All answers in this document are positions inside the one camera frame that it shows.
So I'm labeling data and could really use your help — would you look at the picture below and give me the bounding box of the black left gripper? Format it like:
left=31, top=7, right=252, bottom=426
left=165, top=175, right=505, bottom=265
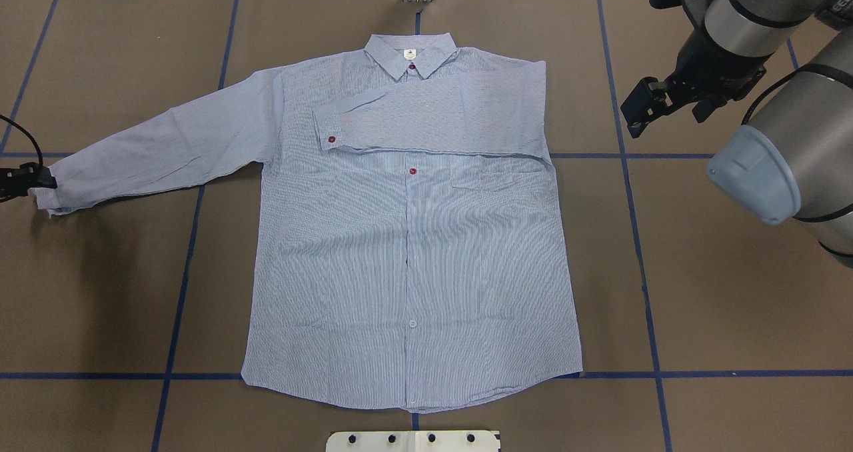
left=1, top=161, right=57, bottom=203

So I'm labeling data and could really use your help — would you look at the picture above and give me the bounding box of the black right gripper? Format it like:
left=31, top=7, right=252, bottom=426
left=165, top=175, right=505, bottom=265
left=620, top=31, right=767, bottom=139

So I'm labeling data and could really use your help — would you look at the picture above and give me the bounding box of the blue striped button shirt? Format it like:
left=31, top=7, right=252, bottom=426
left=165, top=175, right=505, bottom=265
left=34, top=33, right=582, bottom=413

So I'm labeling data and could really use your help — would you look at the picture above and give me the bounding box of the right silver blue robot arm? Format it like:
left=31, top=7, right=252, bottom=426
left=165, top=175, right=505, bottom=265
left=620, top=0, right=852, bottom=267

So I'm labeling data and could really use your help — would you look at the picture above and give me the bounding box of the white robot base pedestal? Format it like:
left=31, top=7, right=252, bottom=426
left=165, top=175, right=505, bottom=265
left=325, top=430, right=502, bottom=451

